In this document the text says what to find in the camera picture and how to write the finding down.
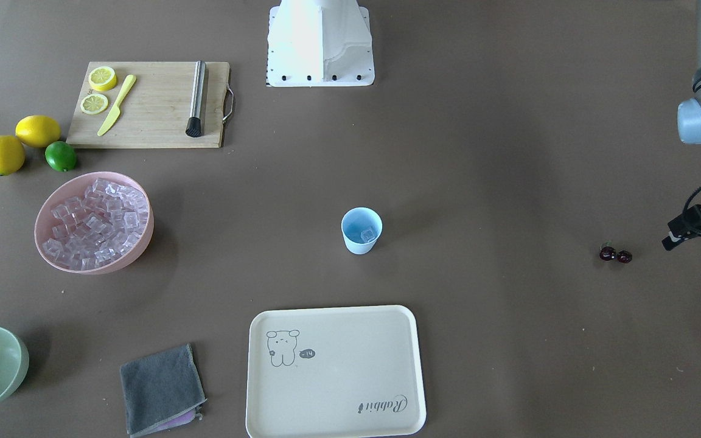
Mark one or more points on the dark red cherry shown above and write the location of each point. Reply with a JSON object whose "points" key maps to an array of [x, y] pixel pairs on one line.
{"points": [[624, 256], [607, 252]]}

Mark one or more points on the blue plastic cup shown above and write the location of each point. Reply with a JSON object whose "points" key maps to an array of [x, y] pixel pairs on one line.
{"points": [[361, 227]]}

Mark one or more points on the pink bowl of ice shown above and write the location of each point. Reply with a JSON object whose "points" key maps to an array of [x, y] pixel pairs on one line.
{"points": [[96, 223]]}

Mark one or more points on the cream rabbit tray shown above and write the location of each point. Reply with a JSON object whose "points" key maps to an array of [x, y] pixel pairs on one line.
{"points": [[350, 371]]}

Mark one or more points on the steel muddler black cap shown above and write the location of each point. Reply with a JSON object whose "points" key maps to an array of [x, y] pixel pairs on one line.
{"points": [[194, 121]]}

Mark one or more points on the grey folded cloth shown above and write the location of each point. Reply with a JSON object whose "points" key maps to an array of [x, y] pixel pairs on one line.
{"points": [[161, 391]]}

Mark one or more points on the yellow plastic knife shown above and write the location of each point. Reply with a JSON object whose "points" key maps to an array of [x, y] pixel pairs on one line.
{"points": [[114, 112]]}

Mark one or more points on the bamboo cutting board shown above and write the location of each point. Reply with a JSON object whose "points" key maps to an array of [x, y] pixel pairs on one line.
{"points": [[155, 112]]}

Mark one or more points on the lemon half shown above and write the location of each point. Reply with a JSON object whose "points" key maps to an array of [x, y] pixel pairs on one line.
{"points": [[94, 103], [102, 78]]}

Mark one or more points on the green lime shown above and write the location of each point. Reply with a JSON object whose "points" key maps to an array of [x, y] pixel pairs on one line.
{"points": [[60, 156]]}

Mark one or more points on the whole yellow lemon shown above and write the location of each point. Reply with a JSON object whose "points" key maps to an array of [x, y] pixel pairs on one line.
{"points": [[38, 131], [12, 155]]}

